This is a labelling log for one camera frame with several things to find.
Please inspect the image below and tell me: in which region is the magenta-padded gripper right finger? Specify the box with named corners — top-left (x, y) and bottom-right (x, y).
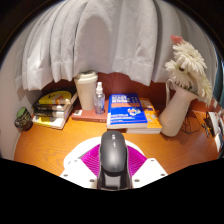
top-left (128, 146), bottom-right (169, 189)

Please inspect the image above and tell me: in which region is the white flower bouquet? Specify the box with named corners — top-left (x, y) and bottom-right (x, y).
top-left (164, 34), bottom-right (214, 108)

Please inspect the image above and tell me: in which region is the white and grey mouse pad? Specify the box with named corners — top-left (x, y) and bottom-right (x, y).
top-left (63, 135), bottom-right (148, 169)

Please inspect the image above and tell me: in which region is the white tablet on stand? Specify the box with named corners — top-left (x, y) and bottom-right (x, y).
top-left (204, 110), bottom-right (223, 138)

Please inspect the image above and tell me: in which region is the white and yellow book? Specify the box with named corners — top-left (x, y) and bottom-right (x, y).
top-left (32, 112), bottom-right (70, 131)

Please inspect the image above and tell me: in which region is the brown book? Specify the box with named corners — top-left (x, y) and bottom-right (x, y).
top-left (70, 99), bottom-right (109, 124)

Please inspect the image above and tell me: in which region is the white ceramic jug vase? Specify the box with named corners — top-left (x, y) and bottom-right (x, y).
top-left (158, 78), bottom-right (199, 138)

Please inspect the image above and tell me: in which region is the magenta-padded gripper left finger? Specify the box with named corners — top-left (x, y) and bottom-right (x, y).
top-left (59, 143), bottom-right (101, 189)

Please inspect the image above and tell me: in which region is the black cable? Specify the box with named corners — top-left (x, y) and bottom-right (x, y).
top-left (181, 111), bottom-right (209, 136)

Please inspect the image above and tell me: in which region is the clear spray bottle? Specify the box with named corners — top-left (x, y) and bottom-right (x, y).
top-left (93, 81), bottom-right (106, 116)

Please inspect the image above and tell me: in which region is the blue book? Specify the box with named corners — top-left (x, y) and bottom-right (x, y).
top-left (106, 92), bottom-right (149, 130)

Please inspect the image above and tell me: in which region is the white curtain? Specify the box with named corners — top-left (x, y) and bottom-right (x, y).
top-left (14, 0), bottom-right (218, 92)

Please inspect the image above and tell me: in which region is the black computer mouse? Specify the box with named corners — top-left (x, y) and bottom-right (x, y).
top-left (97, 129), bottom-right (131, 191)

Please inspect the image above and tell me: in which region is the orange book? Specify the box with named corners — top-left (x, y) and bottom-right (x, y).
top-left (125, 97), bottom-right (163, 135)

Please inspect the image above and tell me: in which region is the white lidded tumbler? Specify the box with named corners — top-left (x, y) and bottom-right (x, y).
top-left (73, 70), bottom-right (99, 112)

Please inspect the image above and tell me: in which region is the yellow and black book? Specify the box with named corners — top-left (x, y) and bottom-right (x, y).
top-left (37, 89), bottom-right (78, 106)

